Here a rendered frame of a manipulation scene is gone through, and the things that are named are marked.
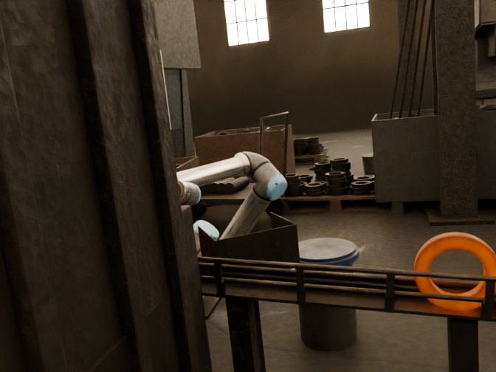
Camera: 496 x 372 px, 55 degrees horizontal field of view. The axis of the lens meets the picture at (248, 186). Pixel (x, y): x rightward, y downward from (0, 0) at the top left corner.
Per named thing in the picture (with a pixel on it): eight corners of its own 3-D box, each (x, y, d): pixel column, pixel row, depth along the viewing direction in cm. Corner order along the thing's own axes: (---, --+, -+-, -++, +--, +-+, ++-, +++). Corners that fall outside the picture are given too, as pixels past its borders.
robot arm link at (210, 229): (192, 238, 274) (209, 217, 269) (207, 260, 267) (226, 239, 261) (174, 238, 261) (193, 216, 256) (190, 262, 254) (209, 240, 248)
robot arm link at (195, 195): (190, 212, 189) (207, 195, 188) (176, 211, 177) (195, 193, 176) (176, 195, 192) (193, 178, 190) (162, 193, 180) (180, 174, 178)
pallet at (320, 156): (329, 156, 805) (327, 131, 797) (324, 164, 728) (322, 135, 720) (260, 161, 837) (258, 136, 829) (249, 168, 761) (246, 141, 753)
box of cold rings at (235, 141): (297, 181, 606) (291, 122, 592) (288, 195, 526) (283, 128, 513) (220, 187, 629) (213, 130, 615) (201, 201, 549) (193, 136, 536)
